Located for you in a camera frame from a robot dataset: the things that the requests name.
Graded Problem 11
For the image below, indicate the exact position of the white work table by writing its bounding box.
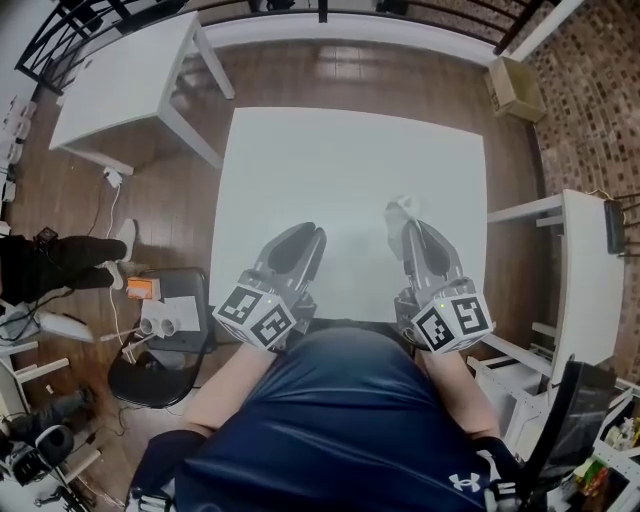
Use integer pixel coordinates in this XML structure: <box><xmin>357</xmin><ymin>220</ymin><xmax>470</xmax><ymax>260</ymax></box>
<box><xmin>208</xmin><ymin>106</ymin><xmax>489</xmax><ymax>324</ymax></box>

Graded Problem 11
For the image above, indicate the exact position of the black metal chair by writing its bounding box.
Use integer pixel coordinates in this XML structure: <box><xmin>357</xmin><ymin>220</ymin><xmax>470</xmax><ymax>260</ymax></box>
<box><xmin>108</xmin><ymin>267</ymin><xmax>217</xmax><ymax>409</ymax></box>

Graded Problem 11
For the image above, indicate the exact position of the person's navy shirt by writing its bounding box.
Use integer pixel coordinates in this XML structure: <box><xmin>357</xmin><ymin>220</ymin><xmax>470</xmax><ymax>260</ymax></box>
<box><xmin>129</xmin><ymin>322</ymin><xmax>524</xmax><ymax>512</ymax></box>

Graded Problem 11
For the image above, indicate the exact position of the white column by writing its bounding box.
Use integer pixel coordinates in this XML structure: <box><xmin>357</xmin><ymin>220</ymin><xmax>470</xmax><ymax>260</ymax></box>
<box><xmin>508</xmin><ymin>0</ymin><xmax>587</xmax><ymax>62</ymax></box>

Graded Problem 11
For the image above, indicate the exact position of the white metal rack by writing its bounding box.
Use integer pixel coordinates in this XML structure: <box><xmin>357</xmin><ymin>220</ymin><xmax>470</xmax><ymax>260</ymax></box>
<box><xmin>467</xmin><ymin>332</ymin><xmax>557</xmax><ymax>451</ymax></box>

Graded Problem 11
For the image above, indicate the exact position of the black metal railing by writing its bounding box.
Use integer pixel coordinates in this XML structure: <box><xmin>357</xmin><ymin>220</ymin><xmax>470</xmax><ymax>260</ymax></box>
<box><xmin>14</xmin><ymin>0</ymin><xmax>586</xmax><ymax>96</ymax></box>

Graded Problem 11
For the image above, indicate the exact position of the person's left forearm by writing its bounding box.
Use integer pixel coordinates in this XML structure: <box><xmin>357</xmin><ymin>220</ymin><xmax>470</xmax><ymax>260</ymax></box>
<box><xmin>179</xmin><ymin>344</ymin><xmax>282</xmax><ymax>437</ymax></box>

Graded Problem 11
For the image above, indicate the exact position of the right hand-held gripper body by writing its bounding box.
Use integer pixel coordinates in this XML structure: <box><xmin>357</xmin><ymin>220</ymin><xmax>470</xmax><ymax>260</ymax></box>
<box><xmin>393</xmin><ymin>278</ymin><xmax>495</xmax><ymax>355</ymax></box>

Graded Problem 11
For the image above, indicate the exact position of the white side table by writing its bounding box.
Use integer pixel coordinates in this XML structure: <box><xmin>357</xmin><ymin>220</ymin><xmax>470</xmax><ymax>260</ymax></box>
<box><xmin>487</xmin><ymin>188</ymin><xmax>627</xmax><ymax>382</ymax></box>

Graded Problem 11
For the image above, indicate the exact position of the white rectangular table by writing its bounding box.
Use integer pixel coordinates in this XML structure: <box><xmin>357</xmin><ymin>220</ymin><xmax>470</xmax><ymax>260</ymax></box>
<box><xmin>48</xmin><ymin>10</ymin><xmax>236</xmax><ymax>177</ymax></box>

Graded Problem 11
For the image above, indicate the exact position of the orange box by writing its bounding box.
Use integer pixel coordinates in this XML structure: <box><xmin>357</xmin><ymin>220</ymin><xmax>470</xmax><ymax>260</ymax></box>
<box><xmin>126</xmin><ymin>276</ymin><xmax>162</xmax><ymax>302</ymax></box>

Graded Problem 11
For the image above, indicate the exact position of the white tissue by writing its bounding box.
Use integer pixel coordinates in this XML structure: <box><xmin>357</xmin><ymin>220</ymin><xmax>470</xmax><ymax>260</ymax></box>
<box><xmin>383</xmin><ymin>194</ymin><xmax>432</xmax><ymax>261</ymax></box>

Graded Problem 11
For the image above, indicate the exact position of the cardboard box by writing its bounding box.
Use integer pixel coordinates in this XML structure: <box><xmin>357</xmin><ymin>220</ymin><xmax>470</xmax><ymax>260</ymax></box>
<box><xmin>487</xmin><ymin>56</ymin><xmax>547</xmax><ymax>124</ymax></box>

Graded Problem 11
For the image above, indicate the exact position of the person's right forearm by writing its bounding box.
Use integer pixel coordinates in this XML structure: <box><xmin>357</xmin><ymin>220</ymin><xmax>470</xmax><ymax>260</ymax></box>
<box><xmin>417</xmin><ymin>349</ymin><xmax>499</xmax><ymax>442</ymax></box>

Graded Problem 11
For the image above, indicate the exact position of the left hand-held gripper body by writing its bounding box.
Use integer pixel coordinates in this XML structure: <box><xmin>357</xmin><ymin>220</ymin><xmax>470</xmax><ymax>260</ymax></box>
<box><xmin>212</xmin><ymin>268</ymin><xmax>319</xmax><ymax>352</ymax></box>

